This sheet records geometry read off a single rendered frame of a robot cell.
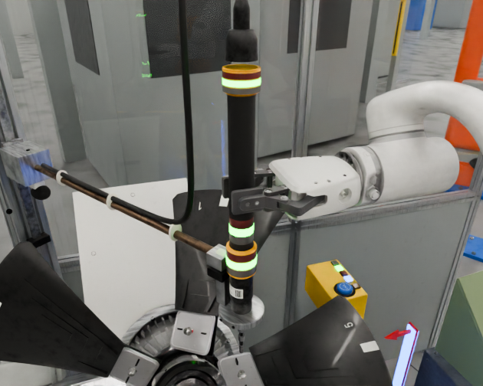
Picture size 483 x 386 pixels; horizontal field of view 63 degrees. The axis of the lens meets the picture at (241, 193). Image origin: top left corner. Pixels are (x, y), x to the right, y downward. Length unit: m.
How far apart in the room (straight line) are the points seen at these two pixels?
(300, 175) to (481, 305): 0.69
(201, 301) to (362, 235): 1.08
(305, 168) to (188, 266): 0.31
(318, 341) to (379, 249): 1.04
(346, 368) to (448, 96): 0.48
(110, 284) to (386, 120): 0.65
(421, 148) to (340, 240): 1.08
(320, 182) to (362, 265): 1.30
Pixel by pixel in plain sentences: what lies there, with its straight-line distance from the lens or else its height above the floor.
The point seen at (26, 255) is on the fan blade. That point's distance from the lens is 0.67.
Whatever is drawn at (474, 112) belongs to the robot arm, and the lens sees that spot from 0.54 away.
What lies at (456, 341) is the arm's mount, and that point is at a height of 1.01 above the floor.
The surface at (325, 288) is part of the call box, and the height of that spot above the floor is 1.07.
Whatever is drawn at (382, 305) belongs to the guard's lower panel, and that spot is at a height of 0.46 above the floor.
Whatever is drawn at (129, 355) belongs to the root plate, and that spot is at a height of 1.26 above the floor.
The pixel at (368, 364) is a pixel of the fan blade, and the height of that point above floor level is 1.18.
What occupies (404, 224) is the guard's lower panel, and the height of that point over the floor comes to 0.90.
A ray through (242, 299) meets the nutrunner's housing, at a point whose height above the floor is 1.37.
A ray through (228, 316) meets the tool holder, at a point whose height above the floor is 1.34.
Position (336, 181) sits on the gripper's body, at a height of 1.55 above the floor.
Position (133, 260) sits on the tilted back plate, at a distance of 0.93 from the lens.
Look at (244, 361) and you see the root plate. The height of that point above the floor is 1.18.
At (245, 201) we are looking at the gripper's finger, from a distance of 0.48.
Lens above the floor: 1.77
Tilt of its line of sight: 27 degrees down
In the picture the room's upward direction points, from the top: straight up
